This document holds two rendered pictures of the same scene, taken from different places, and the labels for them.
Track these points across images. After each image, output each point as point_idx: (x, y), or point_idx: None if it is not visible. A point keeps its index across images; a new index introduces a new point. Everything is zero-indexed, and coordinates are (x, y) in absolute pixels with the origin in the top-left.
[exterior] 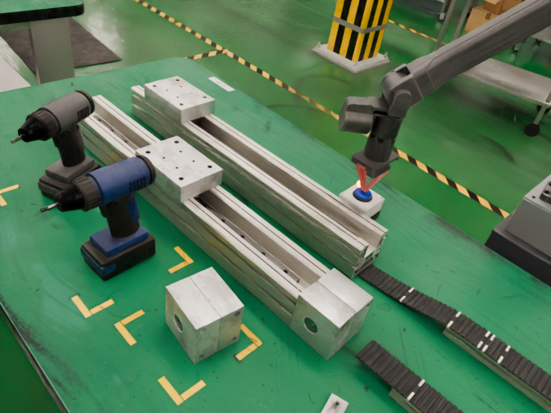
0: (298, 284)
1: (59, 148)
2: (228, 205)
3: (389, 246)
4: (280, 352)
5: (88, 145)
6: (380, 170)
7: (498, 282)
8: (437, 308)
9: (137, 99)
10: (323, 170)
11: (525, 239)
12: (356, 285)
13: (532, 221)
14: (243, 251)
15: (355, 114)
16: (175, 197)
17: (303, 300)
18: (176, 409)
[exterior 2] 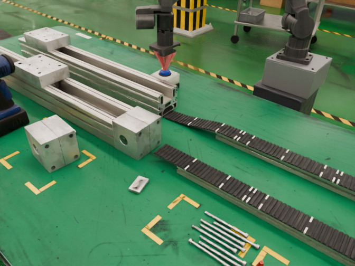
0: (113, 117)
1: None
2: (73, 86)
3: (185, 100)
4: (108, 160)
5: None
6: (167, 50)
7: (254, 109)
8: (210, 124)
9: (22, 45)
10: (146, 69)
11: (274, 86)
12: (150, 112)
13: (274, 73)
14: (79, 106)
15: (142, 15)
16: (38, 85)
17: (115, 123)
18: (35, 196)
